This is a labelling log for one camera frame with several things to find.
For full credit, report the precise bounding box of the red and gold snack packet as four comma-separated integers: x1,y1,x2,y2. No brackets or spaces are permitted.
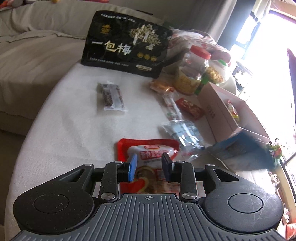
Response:
175,98,205,120

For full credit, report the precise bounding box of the dark snack bar clear packet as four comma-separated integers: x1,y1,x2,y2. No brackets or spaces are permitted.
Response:
97,82,129,112

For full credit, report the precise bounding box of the blue snack packet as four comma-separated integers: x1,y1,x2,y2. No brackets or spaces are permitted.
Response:
207,132,281,172

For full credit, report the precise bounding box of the long clear snack stick packet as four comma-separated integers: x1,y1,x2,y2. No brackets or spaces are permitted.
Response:
162,93,185,122

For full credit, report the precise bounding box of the clear jar with green lid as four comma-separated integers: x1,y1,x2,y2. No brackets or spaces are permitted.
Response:
195,59,229,95

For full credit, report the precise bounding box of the large black snack bag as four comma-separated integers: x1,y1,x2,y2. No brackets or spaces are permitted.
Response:
81,10,173,78

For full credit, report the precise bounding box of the red and white snack packet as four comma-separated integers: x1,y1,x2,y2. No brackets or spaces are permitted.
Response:
117,138,183,194

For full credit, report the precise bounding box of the floral blanket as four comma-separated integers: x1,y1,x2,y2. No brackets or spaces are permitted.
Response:
166,29,232,70

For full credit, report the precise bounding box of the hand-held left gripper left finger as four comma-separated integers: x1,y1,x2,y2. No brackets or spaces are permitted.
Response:
59,154,138,202

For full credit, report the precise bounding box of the orange snack packet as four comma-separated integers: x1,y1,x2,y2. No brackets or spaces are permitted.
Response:
150,79,177,94

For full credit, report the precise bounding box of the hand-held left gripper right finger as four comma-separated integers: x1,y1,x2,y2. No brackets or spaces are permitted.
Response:
162,153,240,202

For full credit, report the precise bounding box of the small flower pot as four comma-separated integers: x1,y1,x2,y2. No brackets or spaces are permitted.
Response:
265,138,284,166

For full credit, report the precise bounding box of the pink cardboard box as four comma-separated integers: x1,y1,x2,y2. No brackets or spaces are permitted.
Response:
196,82,271,144

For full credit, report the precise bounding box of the red and yellow candy wrapper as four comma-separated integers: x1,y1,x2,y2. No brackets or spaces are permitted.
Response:
227,100,240,123

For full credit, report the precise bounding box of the clear jar with red lid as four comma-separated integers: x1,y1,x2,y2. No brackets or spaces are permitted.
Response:
174,45,212,95

